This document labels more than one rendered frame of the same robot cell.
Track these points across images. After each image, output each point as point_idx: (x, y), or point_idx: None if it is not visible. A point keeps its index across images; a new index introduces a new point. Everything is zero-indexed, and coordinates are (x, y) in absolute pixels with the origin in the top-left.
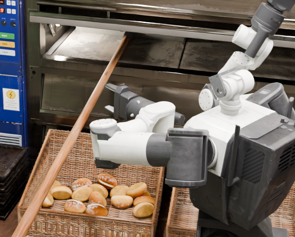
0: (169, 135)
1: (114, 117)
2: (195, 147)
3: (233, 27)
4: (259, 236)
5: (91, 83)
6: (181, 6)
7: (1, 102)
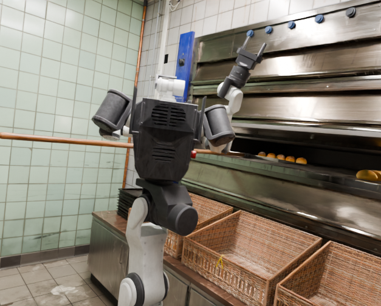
0: None
1: (208, 185)
2: (110, 99)
3: None
4: (161, 197)
5: (205, 166)
6: (248, 115)
7: None
